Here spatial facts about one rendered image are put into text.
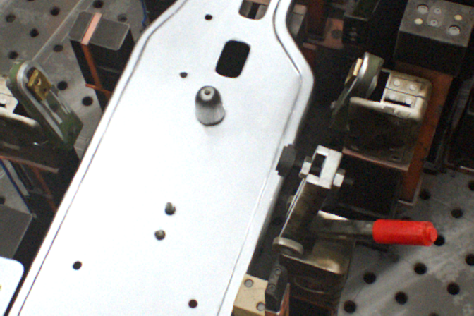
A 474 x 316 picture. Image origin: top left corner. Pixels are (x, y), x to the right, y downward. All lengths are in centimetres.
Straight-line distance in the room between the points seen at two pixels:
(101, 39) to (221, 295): 36
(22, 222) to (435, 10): 50
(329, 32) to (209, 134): 47
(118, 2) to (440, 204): 60
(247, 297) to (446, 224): 50
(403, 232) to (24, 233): 42
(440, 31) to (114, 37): 39
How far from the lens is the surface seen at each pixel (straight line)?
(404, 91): 97
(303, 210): 81
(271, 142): 101
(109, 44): 111
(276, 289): 74
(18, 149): 110
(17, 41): 150
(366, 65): 94
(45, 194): 123
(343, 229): 86
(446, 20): 97
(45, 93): 98
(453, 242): 131
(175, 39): 109
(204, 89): 100
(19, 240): 103
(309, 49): 127
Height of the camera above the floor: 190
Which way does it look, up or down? 63 degrees down
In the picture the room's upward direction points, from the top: 6 degrees counter-clockwise
